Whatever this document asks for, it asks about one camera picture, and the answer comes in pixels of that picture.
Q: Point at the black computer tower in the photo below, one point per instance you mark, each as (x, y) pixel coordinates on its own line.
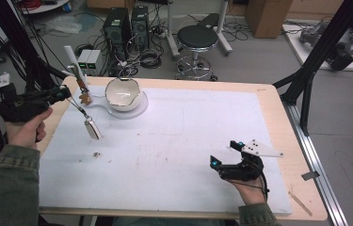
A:
(117, 31)
(140, 26)

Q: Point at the clear plastic bag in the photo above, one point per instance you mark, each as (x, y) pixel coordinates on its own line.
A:
(62, 24)

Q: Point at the small brown crumb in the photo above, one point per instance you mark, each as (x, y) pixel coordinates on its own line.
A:
(96, 154)

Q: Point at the white foam mat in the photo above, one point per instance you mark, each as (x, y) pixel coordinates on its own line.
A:
(171, 138)

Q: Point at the grey tape piece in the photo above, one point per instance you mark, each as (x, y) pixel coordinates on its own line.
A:
(310, 175)

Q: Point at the white ceramic bowl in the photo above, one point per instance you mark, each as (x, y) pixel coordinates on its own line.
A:
(122, 92)

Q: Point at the grey robot device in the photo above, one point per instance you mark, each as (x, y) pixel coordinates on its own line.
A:
(342, 50)

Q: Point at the black round stool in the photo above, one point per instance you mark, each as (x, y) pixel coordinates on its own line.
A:
(197, 37)

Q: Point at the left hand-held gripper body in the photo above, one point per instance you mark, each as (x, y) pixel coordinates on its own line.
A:
(20, 108)

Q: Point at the person's right hand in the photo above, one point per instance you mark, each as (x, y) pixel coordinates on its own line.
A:
(252, 191)

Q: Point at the white key hanger stand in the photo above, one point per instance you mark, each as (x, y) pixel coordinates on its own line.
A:
(127, 111)

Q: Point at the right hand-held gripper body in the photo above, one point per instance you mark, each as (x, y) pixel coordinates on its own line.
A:
(243, 172)

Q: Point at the black metal frame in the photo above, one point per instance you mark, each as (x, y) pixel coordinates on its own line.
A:
(11, 37)
(321, 47)

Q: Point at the person's left hand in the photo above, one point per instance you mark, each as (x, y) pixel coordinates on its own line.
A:
(26, 132)

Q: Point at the round white table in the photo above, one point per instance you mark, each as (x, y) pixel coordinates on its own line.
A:
(44, 7)

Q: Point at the grey power supply unit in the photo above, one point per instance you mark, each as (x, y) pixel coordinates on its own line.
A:
(93, 61)
(83, 59)

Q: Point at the cardboard box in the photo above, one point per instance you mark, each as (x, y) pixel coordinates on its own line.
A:
(268, 17)

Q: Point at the thin wooden stick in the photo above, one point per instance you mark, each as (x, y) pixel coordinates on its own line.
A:
(300, 203)

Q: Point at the white metal stand frame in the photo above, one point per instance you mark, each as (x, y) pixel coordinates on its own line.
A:
(224, 34)

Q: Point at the aluminium rail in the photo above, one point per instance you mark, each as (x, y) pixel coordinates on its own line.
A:
(318, 163)

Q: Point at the wooden table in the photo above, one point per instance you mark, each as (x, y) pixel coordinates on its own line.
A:
(293, 163)

